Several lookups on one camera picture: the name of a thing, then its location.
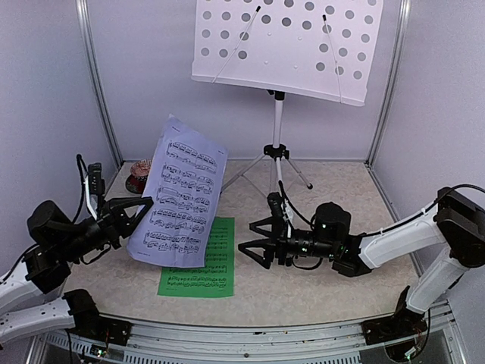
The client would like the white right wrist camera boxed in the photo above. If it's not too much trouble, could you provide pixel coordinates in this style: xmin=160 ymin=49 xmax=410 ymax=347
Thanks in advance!
xmin=267 ymin=192 xmax=293 ymax=230

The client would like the green sheet music page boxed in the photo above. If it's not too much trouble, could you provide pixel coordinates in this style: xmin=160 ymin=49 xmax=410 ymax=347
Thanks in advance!
xmin=158 ymin=217 xmax=235 ymax=299

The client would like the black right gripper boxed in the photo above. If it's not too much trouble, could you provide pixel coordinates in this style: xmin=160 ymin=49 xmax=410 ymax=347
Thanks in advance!
xmin=238 ymin=215 xmax=337 ymax=271

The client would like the white sheet music page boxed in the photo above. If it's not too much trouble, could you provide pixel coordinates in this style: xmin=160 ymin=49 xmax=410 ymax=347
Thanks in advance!
xmin=127 ymin=115 xmax=228 ymax=268

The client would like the black right camera cable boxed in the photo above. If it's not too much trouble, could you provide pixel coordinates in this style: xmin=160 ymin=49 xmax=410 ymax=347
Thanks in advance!
xmin=278 ymin=180 xmax=315 ymax=228

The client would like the black camera cable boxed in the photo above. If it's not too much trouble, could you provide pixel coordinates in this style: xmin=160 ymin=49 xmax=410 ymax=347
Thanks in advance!
xmin=71 ymin=153 xmax=90 ymax=224
xmin=278 ymin=180 xmax=315 ymax=228

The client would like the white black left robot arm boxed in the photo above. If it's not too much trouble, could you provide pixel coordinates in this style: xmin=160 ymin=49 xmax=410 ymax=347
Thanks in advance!
xmin=1 ymin=197 xmax=153 ymax=344

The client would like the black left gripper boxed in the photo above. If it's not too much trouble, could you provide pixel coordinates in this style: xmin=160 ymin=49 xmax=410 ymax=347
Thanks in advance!
xmin=58 ymin=196 xmax=154 ymax=262

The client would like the left aluminium frame post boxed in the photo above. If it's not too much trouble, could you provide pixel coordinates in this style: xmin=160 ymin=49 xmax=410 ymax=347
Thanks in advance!
xmin=75 ymin=0 xmax=124 ymax=170

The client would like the white perforated music stand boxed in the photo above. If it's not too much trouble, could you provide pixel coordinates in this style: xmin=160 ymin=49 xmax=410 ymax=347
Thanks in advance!
xmin=192 ymin=1 xmax=384 ymax=188

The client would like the patterned ceramic bowl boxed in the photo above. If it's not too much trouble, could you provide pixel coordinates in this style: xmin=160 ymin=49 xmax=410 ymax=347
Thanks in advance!
xmin=130 ymin=158 xmax=152 ymax=182

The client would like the black left camera cable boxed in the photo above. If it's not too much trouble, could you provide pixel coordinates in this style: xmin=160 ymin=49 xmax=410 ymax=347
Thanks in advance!
xmin=71 ymin=153 xmax=90 ymax=224

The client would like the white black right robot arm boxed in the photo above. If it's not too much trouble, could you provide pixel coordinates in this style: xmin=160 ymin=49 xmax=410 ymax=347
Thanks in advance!
xmin=238 ymin=186 xmax=484 ymax=337

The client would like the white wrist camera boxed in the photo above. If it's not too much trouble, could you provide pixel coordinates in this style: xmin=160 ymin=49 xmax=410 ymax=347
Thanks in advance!
xmin=267 ymin=192 xmax=293 ymax=230
xmin=84 ymin=162 xmax=105 ymax=220

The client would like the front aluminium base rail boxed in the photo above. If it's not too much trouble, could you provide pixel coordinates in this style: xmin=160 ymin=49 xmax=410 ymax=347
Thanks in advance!
xmin=24 ymin=301 xmax=471 ymax=363

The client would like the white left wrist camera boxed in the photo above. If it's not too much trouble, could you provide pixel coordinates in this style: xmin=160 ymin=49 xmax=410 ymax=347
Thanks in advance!
xmin=84 ymin=162 xmax=105 ymax=220

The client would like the aluminium frame post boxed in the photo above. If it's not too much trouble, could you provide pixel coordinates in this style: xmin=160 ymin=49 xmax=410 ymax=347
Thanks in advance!
xmin=366 ymin=0 xmax=411 ymax=169
xmin=75 ymin=0 xmax=124 ymax=170

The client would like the right aluminium frame post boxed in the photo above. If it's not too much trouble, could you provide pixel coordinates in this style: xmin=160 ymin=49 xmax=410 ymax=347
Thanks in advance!
xmin=366 ymin=0 xmax=411 ymax=169

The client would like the dark round saucer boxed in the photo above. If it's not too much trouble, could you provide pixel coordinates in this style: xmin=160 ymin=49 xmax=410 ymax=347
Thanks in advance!
xmin=125 ymin=175 xmax=147 ymax=195

